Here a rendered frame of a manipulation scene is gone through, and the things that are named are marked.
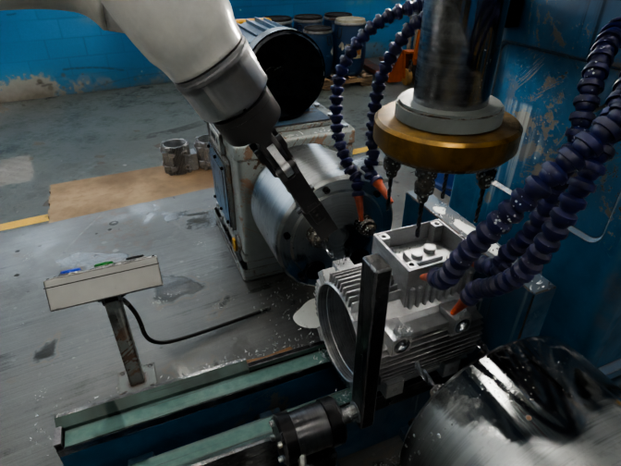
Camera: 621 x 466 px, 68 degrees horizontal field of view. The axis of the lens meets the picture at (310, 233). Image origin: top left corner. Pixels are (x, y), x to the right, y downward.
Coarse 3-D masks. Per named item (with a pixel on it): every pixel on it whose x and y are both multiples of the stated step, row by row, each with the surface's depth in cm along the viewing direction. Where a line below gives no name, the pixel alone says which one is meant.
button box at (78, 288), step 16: (144, 256) 77; (80, 272) 72; (96, 272) 72; (112, 272) 73; (128, 272) 74; (144, 272) 74; (160, 272) 75; (48, 288) 70; (64, 288) 71; (80, 288) 71; (96, 288) 72; (112, 288) 73; (128, 288) 74; (144, 288) 74; (48, 304) 70; (64, 304) 71; (80, 304) 71
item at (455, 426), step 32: (480, 352) 49; (512, 352) 47; (544, 352) 47; (576, 352) 50; (448, 384) 47; (480, 384) 46; (512, 384) 44; (544, 384) 44; (576, 384) 44; (608, 384) 45; (416, 416) 49; (448, 416) 46; (480, 416) 44; (512, 416) 42; (544, 416) 41; (576, 416) 41; (608, 416) 41; (416, 448) 48; (448, 448) 45; (480, 448) 42; (512, 448) 41; (544, 448) 40; (576, 448) 39; (608, 448) 38
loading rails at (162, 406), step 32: (288, 352) 78; (320, 352) 79; (160, 384) 72; (192, 384) 73; (224, 384) 74; (256, 384) 74; (288, 384) 77; (320, 384) 80; (416, 384) 73; (64, 416) 67; (96, 416) 68; (128, 416) 69; (160, 416) 69; (192, 416) 71; (224, 416) 74; (256, 416) 78; (384, 416) 74; (64, 448) 65; (96, 448) 67; (128, 448) 70; (160, 448) 72; (192, 448) 64; (224, 448) 64; (256, 448) 64; (352, 448) 75
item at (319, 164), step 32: (320, 160) 88; (256, 192) 93; (320, 192) 82; (256, 224) 97; (288, 224) 82; (352, 224) 88; (384, 224) 92; (288, 256) 86; (320, 256) 89; (352, 256) 92
